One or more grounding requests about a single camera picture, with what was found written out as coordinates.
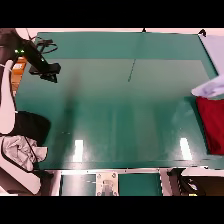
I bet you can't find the grey garment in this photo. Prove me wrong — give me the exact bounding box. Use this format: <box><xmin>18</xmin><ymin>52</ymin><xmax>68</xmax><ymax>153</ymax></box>
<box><xmin>1</xmin><ymin>134</ymin><xmax>49</xmax><ymax>173</ymax></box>

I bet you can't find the black cable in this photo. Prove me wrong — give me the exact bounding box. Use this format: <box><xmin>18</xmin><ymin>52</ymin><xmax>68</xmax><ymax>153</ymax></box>
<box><xmin>32</xmin><ymin>36</ymin><xmax>59</xmax><ymax>55</ymax></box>

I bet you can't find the red garment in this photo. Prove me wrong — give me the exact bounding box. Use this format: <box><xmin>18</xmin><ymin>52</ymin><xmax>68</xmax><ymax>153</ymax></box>
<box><xmin>195</xmin><ymin>96</ymin><xmax>224</xmax><ymax>156</ymax></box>

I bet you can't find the black garment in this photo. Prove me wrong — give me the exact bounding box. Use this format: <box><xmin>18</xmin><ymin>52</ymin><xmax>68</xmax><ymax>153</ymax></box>
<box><xmin>14</xmin><ymin>111</ymin><xmax>52</xmax><ymax>147</ymax></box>

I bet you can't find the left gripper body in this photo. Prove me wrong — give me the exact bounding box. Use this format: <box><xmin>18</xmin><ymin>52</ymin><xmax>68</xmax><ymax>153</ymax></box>
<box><xmin>28</xmin><ymin>62</ymin><xmax>62</xmax><ymax>84</ymax></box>

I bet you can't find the brown cardboard box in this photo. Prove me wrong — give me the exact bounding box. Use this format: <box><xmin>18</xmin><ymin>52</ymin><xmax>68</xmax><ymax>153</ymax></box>
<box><xmin>12</xmin><ymin>56</ymin><xmax>28</xmax><ymax>72</ymax></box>

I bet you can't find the silver frame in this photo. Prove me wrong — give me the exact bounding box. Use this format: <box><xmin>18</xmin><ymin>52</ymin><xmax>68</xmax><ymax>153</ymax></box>
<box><xmin>43</xmin><ymin>166</ymin><xmax>212</xmax><ymax>197</ymax></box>

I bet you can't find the white shirt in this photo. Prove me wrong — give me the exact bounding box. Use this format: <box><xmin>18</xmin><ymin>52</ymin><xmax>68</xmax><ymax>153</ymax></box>
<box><xmin>191</xmin><ymin>73</ymin><xmax>224</xmax><ymax>100</ymax></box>

